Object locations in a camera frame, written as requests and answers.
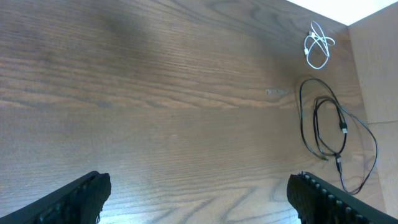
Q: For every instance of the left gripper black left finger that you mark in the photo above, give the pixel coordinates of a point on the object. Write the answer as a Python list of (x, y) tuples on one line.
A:
[(80, 201)]

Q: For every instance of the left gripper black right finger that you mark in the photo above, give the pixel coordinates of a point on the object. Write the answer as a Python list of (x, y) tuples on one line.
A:
[(316, 201)]

